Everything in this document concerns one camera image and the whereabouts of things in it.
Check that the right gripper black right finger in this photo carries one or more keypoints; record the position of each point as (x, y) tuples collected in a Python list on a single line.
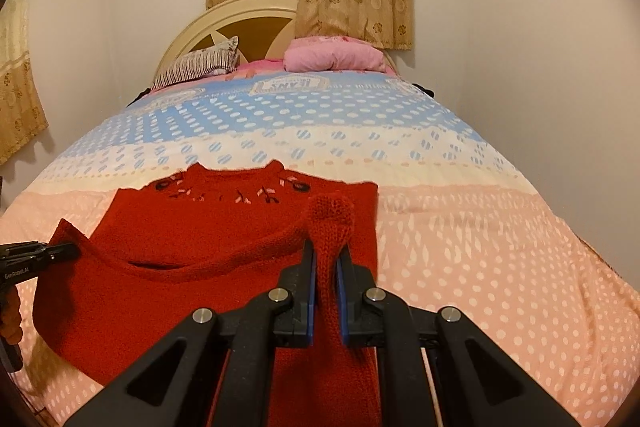
[(437, 368)]

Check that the person's left hand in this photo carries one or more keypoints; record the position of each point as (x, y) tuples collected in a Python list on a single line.
[(10, 317)]

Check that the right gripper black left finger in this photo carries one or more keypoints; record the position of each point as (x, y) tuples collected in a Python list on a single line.
[(213, 369)]

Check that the beige side window curtain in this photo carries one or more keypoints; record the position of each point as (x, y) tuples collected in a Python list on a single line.
[(21, 112)]

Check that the cream wooden headboard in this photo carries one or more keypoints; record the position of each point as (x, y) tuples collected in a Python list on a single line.
[(265, 29)]

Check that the pink pillow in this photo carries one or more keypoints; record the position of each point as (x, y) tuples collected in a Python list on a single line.
[(319, 53)]

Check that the red knitted embroidered sweater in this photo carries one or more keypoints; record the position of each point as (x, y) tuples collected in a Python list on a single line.
[(216, 239)]

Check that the striped grey pillow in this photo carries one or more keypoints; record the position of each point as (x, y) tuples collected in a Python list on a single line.
[(219, 59)]

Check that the polka dot bed cover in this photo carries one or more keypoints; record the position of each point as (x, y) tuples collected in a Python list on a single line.
[(457, 223)]

